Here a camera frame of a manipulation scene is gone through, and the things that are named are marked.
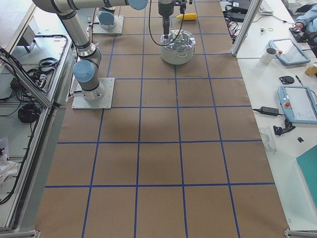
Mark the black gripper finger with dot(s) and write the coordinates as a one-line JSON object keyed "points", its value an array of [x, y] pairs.
{"points": [[166, 25]]}

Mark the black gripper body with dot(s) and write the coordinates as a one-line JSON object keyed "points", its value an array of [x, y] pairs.
{"points": [[164, 9]]}

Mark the yellow corn cob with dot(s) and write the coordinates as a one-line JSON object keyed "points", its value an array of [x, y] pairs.
{"points": [[187, 16]]}

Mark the glass pot lid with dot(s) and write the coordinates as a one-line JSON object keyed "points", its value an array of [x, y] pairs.
{"points": [[178, 42]]}

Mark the person forearm blue sleeve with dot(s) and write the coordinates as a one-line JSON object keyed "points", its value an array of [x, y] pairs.
{"points": [[308, 20]]}

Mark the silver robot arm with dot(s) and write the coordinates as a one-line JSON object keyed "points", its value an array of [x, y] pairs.
{"points": [[86, 69], [105, 17]]}

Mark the pale green cooking pot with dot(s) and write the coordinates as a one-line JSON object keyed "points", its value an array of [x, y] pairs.
{"points": [[176, 58]]}

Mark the white mug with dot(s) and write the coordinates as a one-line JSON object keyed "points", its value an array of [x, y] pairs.
{"points": [[268, 55]]}

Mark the far blue teach pendant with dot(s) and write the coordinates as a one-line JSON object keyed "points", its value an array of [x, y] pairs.
{"points": [[289, 52]]}

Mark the blue teach pendant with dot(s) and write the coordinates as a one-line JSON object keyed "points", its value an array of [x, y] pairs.
{"points": [[289, 52], [298, 104]]}

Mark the black round disc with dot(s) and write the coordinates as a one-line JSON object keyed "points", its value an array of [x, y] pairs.
{"points": [[286, 80]]}

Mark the brown paper table mat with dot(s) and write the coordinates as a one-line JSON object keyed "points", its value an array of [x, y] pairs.
{"points": [[179, 154]]}

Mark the black power adapter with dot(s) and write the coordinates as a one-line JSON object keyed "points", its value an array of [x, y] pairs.
{"points": [[269, 111]]}

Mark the near blue teach pendant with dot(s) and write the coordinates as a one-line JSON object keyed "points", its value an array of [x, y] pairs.
{"points": [[298, 104]]}

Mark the white crumpled cloth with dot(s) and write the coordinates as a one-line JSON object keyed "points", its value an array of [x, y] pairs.
{"points": [[8, 168]]}

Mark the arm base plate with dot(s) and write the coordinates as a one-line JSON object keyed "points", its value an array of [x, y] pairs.
{"points": [[100, 98], [111, 29]]}

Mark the aluminium frame post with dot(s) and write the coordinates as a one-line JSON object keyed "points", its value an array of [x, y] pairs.
{"points": [[254, 6]]}

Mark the clear plastic bracket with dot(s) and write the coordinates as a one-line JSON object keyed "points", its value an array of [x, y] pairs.
{"points": [[267, 139]]}

